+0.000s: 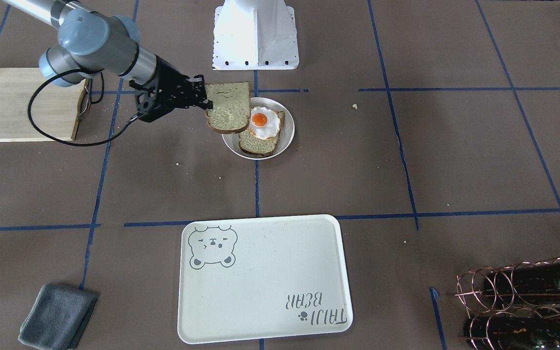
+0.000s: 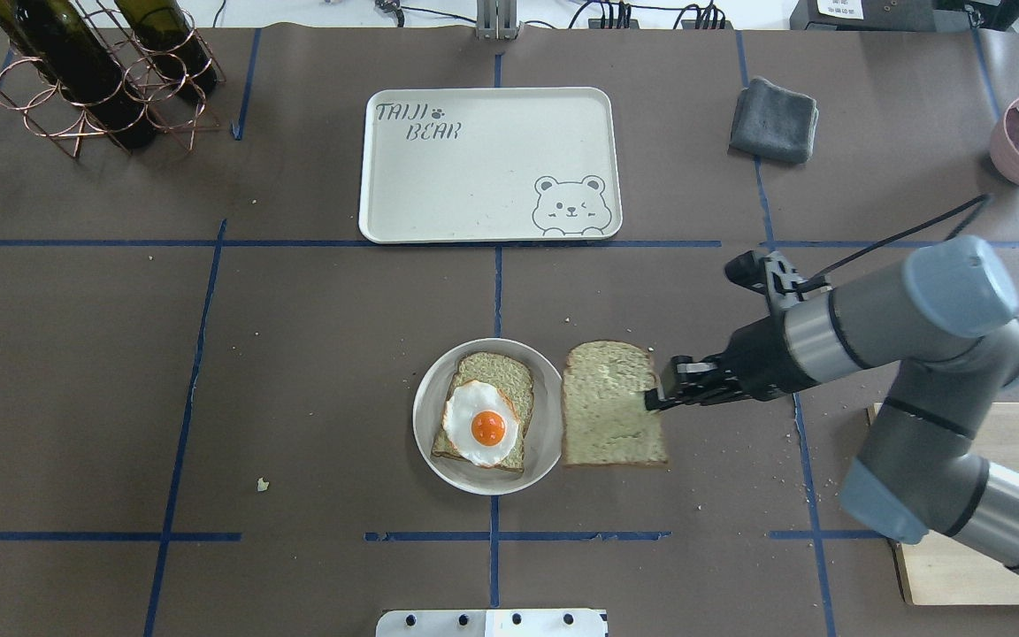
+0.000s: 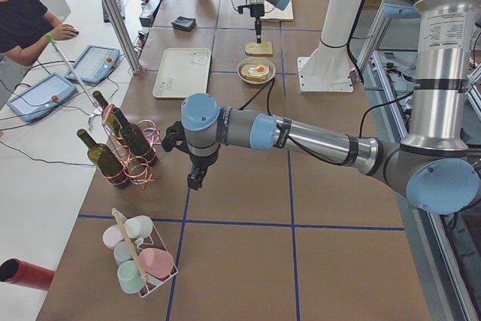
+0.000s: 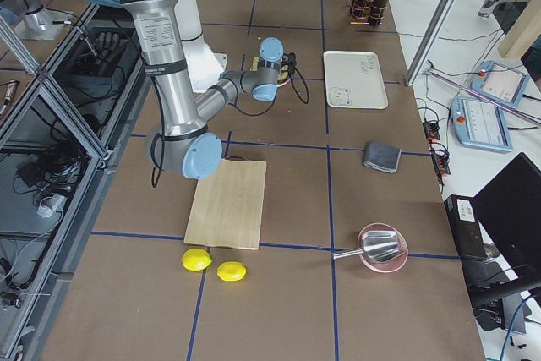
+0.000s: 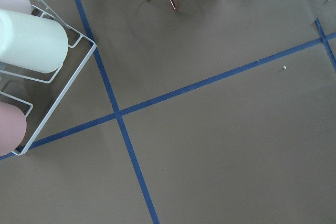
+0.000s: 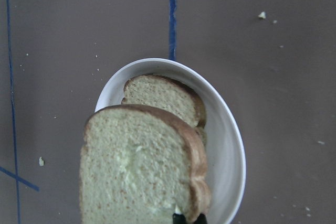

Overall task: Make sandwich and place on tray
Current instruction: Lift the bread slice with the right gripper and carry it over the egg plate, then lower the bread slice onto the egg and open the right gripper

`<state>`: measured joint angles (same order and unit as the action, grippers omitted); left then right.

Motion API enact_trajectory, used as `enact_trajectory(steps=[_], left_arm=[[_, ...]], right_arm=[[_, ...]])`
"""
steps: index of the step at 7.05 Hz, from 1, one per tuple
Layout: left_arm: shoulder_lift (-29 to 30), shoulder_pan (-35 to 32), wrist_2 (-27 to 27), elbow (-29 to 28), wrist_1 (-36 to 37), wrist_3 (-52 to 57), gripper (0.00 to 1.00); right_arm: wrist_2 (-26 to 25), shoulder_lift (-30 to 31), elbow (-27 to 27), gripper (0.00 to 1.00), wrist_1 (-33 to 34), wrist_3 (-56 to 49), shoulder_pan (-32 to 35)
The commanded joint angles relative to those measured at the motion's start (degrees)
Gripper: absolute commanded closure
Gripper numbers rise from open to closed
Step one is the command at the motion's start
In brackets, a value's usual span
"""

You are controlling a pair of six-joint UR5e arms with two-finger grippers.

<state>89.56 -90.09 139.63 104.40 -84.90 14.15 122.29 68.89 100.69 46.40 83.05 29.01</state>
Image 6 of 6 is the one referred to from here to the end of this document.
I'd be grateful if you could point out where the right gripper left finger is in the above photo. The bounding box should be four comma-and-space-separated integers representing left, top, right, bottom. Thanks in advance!
172, 213, 186, 224

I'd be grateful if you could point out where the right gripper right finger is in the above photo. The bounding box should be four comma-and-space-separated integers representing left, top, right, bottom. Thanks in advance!
195, 214, 207, 224

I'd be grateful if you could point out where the white round plate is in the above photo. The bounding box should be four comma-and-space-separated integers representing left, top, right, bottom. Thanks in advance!
95, 58, 246, 223

